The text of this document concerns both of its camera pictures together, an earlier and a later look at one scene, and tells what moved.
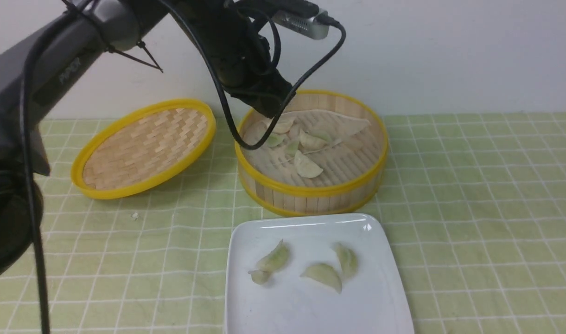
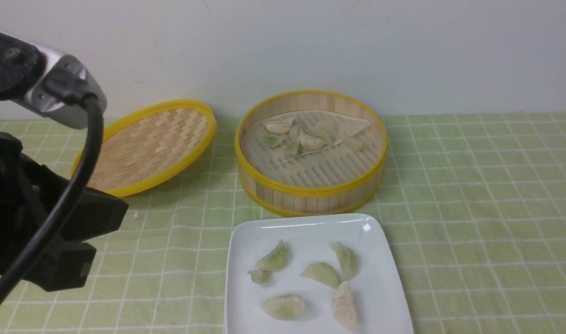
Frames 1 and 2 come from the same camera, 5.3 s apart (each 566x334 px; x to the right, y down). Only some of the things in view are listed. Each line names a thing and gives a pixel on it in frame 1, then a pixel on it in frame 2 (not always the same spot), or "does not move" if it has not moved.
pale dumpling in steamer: [284, 125] does not move
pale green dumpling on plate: [348, 260] does not move
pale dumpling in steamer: [275, 140] does not move
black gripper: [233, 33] -> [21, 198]
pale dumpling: [305, 167] -> [343, 307]
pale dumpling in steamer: [290, 149] does not move
